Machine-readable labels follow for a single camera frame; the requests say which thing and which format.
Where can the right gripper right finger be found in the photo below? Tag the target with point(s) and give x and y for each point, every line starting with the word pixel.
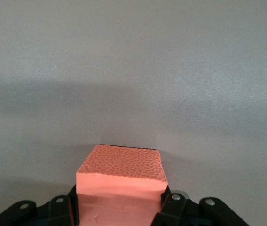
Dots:
pixel 190 212

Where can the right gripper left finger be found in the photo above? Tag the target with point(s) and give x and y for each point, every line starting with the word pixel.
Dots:
pixel 53 212

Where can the orange foam block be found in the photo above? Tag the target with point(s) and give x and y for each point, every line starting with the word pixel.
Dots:
pixel 121 179

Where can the table cover mat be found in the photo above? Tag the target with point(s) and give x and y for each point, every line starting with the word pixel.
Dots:
pixel 194 70

